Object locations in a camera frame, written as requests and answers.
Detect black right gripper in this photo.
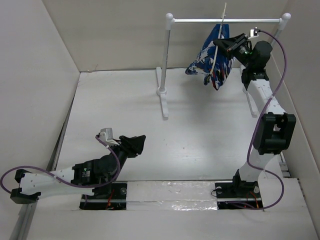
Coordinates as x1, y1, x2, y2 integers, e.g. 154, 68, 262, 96
213, 32, 254, 69

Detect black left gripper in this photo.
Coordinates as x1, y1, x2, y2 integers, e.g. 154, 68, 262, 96
108, 135, 145, 172

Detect blue patterned trousers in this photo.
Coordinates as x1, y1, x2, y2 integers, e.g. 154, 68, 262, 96
185, 24, 234, 90

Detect beige clothes hanger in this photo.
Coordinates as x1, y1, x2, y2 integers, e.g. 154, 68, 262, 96
209, 2, 228, 76

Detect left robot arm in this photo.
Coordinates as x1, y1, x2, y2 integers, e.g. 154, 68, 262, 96
10, 131, 146, 205

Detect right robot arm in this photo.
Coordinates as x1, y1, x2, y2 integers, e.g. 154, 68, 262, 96
214, 33, 297, 198

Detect white clothes rack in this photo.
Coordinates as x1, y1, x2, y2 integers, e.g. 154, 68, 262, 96
155, 12, 292, 119

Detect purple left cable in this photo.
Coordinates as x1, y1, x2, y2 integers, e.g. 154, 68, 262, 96
0, 134, 122, 195

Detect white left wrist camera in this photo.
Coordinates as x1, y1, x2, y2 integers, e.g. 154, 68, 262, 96
95, 128, 120, 147

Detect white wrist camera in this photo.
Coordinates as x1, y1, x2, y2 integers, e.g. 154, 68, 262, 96
247, 27, 260, 40
95, 128, 120, 147

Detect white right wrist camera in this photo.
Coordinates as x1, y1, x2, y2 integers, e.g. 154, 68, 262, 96
247, 27, 260, 40

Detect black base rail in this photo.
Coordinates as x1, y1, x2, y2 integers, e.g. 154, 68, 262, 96
79, 180, 263, 211

